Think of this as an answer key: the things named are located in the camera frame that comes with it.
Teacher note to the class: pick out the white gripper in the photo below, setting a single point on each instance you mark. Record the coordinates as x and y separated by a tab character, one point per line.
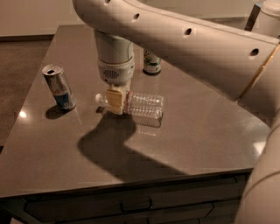
115	73

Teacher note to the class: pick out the clear plastic water bottle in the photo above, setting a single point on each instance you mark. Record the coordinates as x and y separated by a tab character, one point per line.
138	104

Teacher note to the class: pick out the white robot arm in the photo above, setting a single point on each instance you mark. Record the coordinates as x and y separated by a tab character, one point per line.
242	65

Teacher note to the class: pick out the green white soda can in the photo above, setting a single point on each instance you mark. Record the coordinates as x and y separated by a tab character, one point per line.
151	63

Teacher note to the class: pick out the silver blue energy drink can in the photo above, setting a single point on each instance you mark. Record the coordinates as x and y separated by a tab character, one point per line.
59	87

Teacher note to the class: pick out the dark drawer cabinet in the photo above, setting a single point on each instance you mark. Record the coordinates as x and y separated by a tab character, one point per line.
200	199

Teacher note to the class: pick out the dark panel behind table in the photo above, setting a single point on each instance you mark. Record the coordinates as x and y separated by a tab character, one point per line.
252	18

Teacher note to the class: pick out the white cylinder in background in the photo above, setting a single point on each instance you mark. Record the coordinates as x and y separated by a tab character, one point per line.
268	19

